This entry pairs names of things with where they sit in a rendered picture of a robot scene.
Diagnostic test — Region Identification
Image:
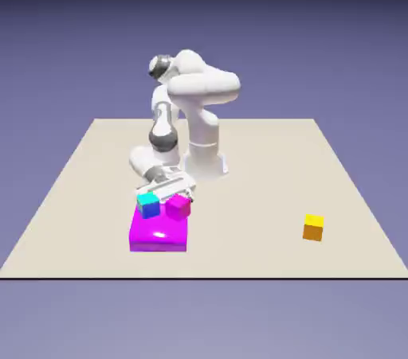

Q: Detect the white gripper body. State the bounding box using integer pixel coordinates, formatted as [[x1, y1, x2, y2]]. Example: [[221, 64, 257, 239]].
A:
[[135, 175, 197, 203]]

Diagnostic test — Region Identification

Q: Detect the small magenta cube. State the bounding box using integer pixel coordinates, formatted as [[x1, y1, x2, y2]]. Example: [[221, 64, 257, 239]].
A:
[[165, 193, 192, 222]]

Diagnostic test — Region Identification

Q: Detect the small cyan cube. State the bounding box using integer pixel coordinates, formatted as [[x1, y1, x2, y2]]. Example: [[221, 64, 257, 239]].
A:
[[136, 191, 161, 220]]

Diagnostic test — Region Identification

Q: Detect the small yellow cube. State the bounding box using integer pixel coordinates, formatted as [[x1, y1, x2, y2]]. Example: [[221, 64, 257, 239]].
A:
[[302, 213, 325, 243]]

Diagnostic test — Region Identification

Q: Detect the large magenta box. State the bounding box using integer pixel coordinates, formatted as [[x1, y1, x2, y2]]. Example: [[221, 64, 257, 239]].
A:
[[128, 203, 188, 253]]

